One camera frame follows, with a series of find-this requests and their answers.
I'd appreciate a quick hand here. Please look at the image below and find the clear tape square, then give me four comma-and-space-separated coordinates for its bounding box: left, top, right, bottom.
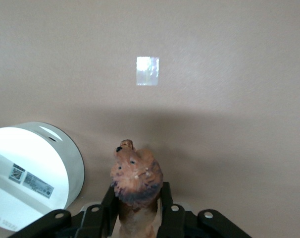
136, 56, 160, 87

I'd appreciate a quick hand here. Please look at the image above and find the white round desk lamp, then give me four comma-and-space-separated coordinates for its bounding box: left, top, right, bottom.
0, 121, 86, 233

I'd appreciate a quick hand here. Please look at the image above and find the brown lion statue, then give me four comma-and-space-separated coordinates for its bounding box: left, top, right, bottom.
109, 139, 164, 238

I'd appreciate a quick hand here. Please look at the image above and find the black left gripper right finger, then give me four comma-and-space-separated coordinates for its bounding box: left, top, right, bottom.
156, 181, 186, 238

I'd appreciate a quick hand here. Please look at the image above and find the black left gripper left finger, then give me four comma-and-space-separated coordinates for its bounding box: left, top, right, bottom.
77, 186, 120, 238

